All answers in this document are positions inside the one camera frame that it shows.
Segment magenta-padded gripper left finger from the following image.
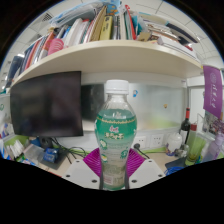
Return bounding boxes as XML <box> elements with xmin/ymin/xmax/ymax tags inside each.
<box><xmin>61</xmin><ymin>147</ymin><xmax>103</xmax><ymax>190</ymax></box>

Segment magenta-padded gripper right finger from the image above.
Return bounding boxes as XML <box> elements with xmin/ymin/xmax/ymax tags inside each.
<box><xmin>126</xmin><ymin>148</ymin><xmax>167</xmax><ymax>190</ymax></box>

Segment green-label clear drink bottle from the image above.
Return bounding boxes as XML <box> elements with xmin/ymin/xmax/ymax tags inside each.
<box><xmin>94</xmin><ymin>79</ymin><xmax>139</xmax><ymax>192</ymax></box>

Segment purple translucent water bottle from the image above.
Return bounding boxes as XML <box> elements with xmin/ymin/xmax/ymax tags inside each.
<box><xmin>199</xmin><ymin>131</ymin><xmax>224</xmax><ymax>163</ymax></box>

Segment small blue box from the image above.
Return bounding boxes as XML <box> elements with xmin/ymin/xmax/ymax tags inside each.
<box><xmin>43</xmin><ymin>147</ymin><xmax>61</xmax><ymax>164</ymax></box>

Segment white round jar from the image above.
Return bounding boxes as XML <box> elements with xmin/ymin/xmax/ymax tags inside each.
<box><xmin>165</xmin><ymin>132</ymin><xmax>184</xmax><ymax>156</ymax></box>

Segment green drinking glass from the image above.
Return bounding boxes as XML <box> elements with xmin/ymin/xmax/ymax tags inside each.
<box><xmin>184</xmin><ymin>134</ymin><xmax>207</xmax><ymax>167</ymax></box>

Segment dark wine bottle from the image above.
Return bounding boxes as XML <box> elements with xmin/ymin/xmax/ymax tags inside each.
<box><xmin>179</xmin><ymin>107</ymin><xmax>192</xmax><ymax>145</ymax></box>

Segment black computer monitor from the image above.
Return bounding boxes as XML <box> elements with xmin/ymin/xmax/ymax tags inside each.
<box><xmin>9</xmin><ymin>70</ymin><xmax>84</xmax><ymax>138</ymax></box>

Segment photo poster board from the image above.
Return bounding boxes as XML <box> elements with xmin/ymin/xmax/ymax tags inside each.
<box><xmin>203</xmin><ymin>109</ymin><xmax>224</xmax><ymax>135</ymax></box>

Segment purple hanging banner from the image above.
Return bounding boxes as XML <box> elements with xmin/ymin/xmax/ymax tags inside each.
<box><xmin>202</xmin><ymin>64</ymin><xmax>224</xmax><ymax>120</ymax></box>

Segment beige shelf unit with books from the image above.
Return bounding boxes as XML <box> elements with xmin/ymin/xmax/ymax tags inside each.
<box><xmin>6</xmin><ymin>0</ymin><xmax>205</xmax><ymax>88</ymax></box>

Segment black tangled cables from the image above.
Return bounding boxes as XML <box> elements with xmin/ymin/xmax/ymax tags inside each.
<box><xmin>49</xmin><ymin>137</ymin><xmax>92</xmax><ymax>164</ymax></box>

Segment white wall socket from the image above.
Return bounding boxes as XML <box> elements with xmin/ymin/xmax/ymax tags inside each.
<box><xmin>149</xmin><ymin>133</ymin><xmax>164</xmax><ymax>149</ymax></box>

